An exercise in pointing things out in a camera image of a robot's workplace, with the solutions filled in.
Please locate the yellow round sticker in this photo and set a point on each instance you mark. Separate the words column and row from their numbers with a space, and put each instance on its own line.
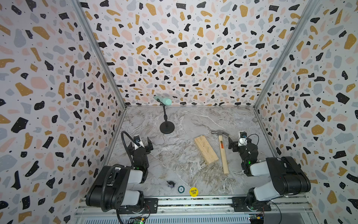
column 193, row 192

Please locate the green ring sticker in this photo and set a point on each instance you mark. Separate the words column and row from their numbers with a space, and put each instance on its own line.
column 181, row 189

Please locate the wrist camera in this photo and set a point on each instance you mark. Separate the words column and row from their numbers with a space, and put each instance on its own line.
column 242, row 141
column 138, row 142

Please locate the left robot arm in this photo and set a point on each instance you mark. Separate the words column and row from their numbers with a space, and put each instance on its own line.
column 110, row 192

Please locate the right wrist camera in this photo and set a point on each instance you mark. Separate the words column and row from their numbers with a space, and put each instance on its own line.
column 242, row 141

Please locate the small dark clip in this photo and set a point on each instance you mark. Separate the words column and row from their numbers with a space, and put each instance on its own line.
column 171, row 184

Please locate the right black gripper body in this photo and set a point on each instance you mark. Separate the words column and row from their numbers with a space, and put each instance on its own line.
column 244, row 152

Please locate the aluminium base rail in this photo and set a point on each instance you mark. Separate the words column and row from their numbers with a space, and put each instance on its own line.
column 204, row 210

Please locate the wooden handle claw hammer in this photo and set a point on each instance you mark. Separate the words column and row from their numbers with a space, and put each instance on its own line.
column 220, row 134

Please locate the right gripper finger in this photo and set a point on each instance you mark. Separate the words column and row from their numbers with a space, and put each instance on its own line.
column 242, row 133
column 232, row 145

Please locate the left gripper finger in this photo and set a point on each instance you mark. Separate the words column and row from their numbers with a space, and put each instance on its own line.
column 130, row 148
column 149, row 147

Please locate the black microphone stand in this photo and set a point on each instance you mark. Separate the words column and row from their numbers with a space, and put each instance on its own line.
column 166, row 127

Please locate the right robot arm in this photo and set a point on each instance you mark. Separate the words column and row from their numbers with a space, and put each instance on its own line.
column 285, row 175

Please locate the wooden block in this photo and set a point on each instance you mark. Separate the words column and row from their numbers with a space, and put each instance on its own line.
column 206, row 150

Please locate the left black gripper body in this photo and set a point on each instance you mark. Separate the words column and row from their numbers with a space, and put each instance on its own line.
column 147, row 167

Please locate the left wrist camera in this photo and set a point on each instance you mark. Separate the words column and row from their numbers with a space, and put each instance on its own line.
column 138, row 142

